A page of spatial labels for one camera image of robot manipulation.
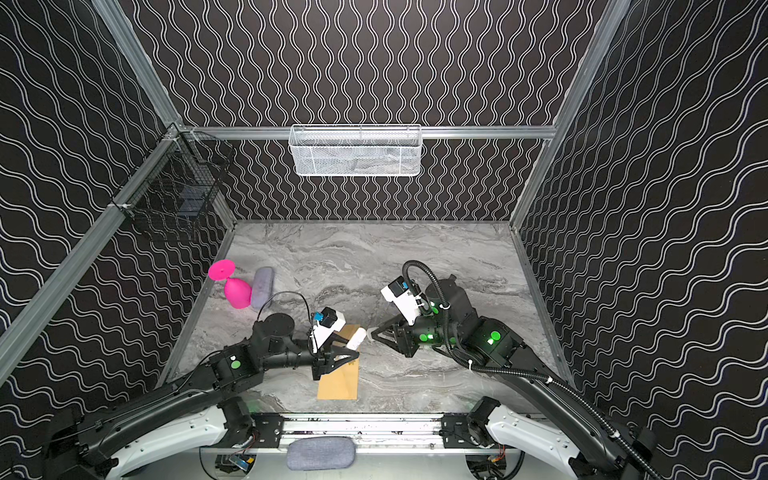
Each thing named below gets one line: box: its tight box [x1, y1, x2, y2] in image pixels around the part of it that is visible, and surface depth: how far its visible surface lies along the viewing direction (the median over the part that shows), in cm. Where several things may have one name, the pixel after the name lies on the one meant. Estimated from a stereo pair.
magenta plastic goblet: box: [208, 259, 253, 309], surface depth 96 cm
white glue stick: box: [346, 327, 367, 351], surface depth 67 cm
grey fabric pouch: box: [286, 436, 356, 471], surface depth 71 cm
